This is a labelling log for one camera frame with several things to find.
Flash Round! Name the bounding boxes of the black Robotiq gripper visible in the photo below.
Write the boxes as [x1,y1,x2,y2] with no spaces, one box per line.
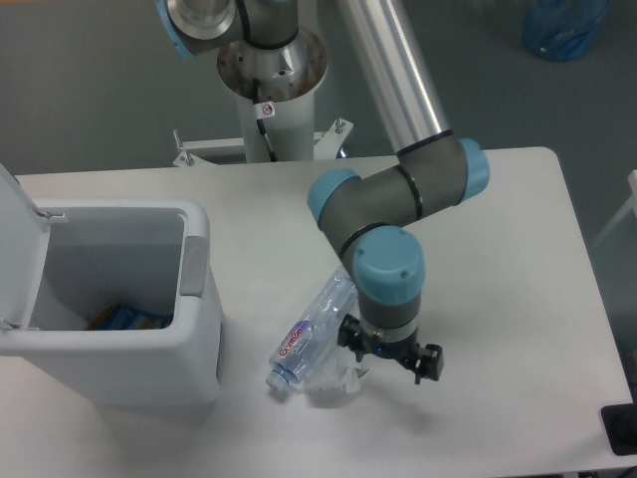
[337,314,444,384]

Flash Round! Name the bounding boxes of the white plastic bag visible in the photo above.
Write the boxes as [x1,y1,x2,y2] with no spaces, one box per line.
[303,343,370,408]

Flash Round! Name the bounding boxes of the clear plastic water bottle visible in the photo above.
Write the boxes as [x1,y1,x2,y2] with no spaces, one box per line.
[266,266,357,392]

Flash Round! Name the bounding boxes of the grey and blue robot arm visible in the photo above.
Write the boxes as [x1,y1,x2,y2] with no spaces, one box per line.
[156,1,490,380]

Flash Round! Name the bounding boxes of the white trash can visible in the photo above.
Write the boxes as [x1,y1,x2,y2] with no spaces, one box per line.
[1,200,223,405]

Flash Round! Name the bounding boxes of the white trash can lid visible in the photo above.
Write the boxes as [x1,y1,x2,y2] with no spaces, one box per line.
[1,168,67,331]

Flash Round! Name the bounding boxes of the black device at table edge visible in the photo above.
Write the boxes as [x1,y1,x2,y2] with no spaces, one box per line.
[601,403,636,456]

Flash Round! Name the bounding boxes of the blue packet in bin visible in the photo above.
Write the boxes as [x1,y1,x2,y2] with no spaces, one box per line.
[85,304,173,332]

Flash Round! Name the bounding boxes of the blue plastic bag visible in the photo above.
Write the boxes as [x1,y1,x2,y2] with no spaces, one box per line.
[522,0,613,62]

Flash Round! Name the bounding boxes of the black cable on pedestal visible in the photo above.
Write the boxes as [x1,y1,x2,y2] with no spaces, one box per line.
[251,78,279,162]

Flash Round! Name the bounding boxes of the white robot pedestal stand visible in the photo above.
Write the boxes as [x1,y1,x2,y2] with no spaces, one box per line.
[173,27,354,166]

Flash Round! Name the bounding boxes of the white frame at right edge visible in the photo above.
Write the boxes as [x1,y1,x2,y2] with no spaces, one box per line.
[592,169,637,249]

